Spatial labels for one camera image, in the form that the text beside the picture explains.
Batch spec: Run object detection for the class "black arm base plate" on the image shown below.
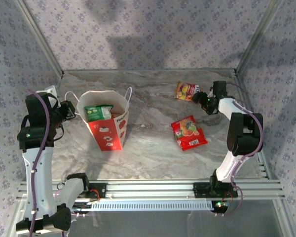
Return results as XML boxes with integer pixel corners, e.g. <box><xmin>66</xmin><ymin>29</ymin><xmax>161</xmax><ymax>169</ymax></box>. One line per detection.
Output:
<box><xmin>193</xmin><ymin>182</ymin><xmax>239</xmax><ymax>198</ymax></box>
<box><xmin>83</xmin><ymin>182</ymin><xmax>107</xmax><ymax>199</ymax></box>

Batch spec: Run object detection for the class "black controller board with LED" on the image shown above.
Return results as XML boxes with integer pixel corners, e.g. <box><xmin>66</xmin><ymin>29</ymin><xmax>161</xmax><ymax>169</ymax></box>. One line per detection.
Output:
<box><xmin>211</xmin><ymin>200</ymin><xmax>230</xmax><ymax>213</ymax></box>

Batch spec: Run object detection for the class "white slotted cable duct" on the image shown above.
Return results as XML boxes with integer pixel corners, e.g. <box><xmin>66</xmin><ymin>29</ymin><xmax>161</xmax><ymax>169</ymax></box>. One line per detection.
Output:
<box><xmin>71</xmin><ymin>200</ymin><xmax>214</xmax><ymax>212</ymax></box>

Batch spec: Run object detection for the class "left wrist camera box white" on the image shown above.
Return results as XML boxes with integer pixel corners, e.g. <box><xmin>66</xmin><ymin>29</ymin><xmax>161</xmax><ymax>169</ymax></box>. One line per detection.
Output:
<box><xmin>42</xmin><ymin>85</ymin><xmax>59</xmax><ymax>97</ymax></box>

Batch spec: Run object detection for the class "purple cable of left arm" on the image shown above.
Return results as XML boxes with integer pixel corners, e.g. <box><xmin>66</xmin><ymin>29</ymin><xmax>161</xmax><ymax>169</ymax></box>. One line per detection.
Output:
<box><xmin>26</xmin><ymin>89</ymin><xmax>99</xmax><ymax>235</ymax></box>

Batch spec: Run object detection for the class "yellow red Fox's candy packet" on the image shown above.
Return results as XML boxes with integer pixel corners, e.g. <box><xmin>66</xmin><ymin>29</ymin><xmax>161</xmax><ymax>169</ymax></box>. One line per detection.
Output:
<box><xmin>174</xmin><ymin>80</ymin><xmax>201</xmax><ymax>102</ymax></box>

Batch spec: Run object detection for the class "white red paper bag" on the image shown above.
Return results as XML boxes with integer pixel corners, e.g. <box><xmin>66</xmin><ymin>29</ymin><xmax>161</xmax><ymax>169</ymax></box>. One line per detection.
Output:
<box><xmin>64</xmin><ymin>85</ymin><xmax>133</xmax><ymax>152</ymax></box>

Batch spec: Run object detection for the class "aluminium frame post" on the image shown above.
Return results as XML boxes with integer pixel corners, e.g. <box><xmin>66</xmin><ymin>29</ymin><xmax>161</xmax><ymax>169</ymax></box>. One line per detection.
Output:
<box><xmin>236</xmin><ymin>0</ymin><xmax>285</xmax><ymax>75</ymax></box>
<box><xmin>16</xmin><ymin>0</ymin><xmax>65</xmax><ymax>76</ymax></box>

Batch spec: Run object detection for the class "wide aluminium mounting rail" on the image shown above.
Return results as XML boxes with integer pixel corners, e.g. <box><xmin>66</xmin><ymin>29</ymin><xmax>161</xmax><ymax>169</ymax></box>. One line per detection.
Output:
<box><xmin>16</xmin><ymin>179</ymin><xmax>286</xmax><ymax>200</ymax></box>

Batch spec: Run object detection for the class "green snack packet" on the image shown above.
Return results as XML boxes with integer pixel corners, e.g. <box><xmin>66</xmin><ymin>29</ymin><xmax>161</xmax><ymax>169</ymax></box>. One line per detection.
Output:
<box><xmin>83</xmin><ymin>104</ymin><xmax>114</xmax><ymax>123</ymax></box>

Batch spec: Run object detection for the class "large red fruit candy packet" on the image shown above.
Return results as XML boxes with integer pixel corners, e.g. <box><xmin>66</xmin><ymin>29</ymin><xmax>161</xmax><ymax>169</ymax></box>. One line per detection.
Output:
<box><xmin>170</xmin><ymin>115</ymin><xmax>209</xmax><ymax>152</ymax></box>

